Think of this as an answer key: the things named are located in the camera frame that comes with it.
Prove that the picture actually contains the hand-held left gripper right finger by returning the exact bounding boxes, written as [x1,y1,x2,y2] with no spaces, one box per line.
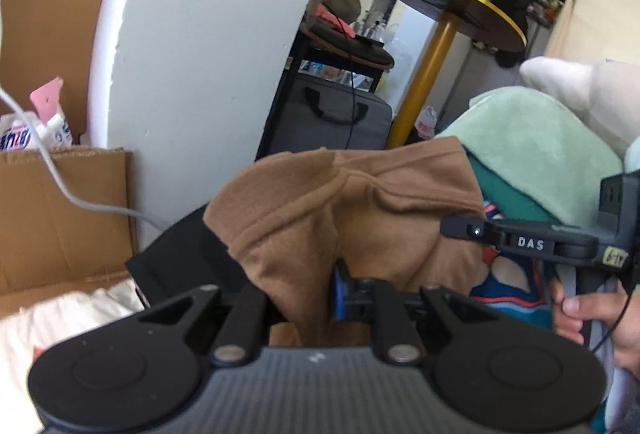
[330,259,501,365]

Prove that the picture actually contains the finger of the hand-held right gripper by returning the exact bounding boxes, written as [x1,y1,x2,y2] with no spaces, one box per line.
[440,215,563,260]

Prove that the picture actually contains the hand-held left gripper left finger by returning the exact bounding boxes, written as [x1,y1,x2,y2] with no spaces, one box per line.
[139,285,272,362]

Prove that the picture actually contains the brown printed t-shirt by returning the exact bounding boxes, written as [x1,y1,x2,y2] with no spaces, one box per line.
[202,137,488,350]

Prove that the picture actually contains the person's right hand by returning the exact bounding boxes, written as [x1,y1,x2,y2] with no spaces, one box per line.
[550,278,640,371]

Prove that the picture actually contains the teal printed blanket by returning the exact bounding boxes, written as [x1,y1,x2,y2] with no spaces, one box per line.
[467,159,640,434]

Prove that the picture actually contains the black folded garment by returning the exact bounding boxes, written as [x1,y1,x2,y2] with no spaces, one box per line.
[125,204,251,315]

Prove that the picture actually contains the mint green blanket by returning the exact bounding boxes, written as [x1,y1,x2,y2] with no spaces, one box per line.
[435,87,626,227]

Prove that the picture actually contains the clear plastic bottle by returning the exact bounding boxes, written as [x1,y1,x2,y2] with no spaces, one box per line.
[415,105,438,141]

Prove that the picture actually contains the white plush pillow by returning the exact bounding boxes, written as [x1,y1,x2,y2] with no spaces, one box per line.
[519,57,640,160]

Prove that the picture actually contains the grey bag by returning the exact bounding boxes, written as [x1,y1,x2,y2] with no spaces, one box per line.
[272,72,393,162]

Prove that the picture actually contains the cream bear print bedsheet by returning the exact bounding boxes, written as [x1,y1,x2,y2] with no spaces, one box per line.
[0,279,146,434]

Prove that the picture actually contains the white cable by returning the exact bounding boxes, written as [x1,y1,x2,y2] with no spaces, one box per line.
[0,0,171,230]

